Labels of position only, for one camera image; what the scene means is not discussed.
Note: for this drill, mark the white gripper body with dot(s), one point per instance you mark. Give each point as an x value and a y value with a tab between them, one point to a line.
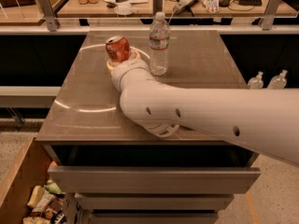
127	66

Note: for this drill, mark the orange soda can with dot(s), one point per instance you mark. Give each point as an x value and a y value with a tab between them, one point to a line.
118	49

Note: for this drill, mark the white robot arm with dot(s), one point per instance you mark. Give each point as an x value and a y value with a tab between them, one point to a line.
265	121

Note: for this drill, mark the clear plastic water bottle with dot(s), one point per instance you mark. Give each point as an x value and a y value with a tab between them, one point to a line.
159	36

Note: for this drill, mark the clear sanitizer bottle left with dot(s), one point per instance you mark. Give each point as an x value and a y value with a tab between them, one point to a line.
256	83

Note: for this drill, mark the clear sanitizer bottle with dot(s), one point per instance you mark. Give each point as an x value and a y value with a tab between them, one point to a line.
256	83
278	82

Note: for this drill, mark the clear sanitizer bottle right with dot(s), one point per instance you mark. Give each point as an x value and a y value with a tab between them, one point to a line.
278	82

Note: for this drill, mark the white bowl on desk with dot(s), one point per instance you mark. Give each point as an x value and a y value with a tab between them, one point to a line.
124	9

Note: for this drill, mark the grey power strip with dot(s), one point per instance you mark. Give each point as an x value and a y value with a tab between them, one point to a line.
181	5

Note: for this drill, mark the grey drawer cabinet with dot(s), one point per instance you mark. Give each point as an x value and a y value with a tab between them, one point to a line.
114	172

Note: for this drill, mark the wooden snack bin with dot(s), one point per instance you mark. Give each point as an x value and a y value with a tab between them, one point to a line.
28	169

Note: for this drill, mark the green snack bag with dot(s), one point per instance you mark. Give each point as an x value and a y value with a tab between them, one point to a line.
53	188

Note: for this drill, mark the yellow snack bag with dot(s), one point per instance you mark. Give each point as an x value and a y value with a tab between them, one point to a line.
35	197

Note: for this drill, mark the metal railing post middle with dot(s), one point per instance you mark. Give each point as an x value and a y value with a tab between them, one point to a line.
157	6

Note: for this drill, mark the metal railing post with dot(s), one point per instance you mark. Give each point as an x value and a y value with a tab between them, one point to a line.
49	15
157	6
269	15

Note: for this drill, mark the metal railing post left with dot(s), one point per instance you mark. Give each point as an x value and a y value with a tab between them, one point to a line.
49	15

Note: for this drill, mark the metal railing post right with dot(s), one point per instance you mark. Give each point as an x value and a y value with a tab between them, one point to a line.
269	15

